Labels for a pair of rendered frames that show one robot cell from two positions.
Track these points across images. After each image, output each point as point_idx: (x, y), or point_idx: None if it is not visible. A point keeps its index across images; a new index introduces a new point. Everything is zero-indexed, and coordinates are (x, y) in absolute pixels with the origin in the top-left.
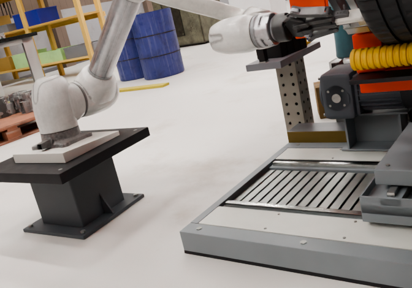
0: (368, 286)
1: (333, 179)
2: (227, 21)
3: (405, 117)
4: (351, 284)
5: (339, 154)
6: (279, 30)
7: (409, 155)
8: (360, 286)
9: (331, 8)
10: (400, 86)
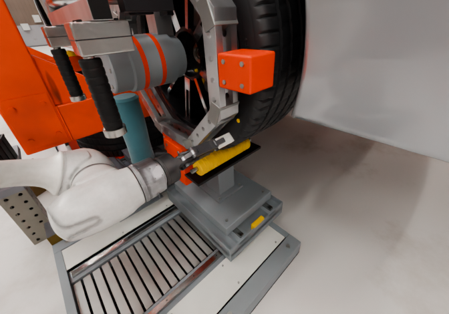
0: (267, 293)
1: (149, 247)
2: (95, 193)
3: None
4: (261, 302)
5: (123, 226)
6: (177, 175)
7: (221, 206)
8: (265, 298)
9: (129, 127)
10: None
